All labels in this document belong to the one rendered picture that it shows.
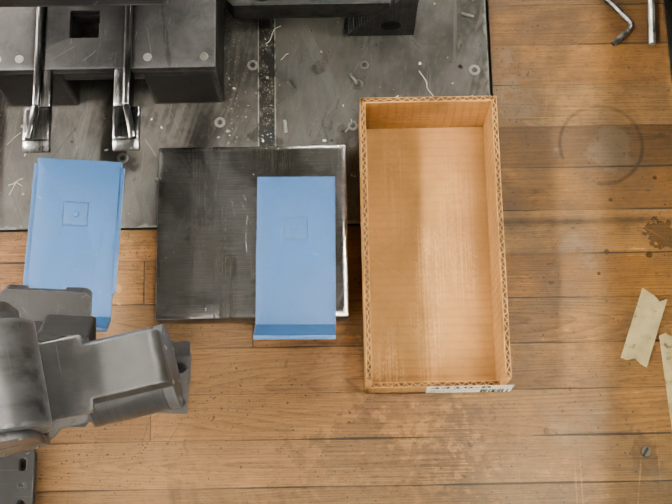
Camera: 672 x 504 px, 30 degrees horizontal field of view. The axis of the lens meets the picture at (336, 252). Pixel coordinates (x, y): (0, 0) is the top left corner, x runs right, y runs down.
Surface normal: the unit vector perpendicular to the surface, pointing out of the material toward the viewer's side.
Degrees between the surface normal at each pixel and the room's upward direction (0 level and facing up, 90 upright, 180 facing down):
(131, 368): 1
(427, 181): 0
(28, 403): 45
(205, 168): 0
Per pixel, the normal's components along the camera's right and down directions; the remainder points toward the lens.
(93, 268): 0.10, -0.29
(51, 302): 0.09, 0.22
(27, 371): 0.76, -0.33
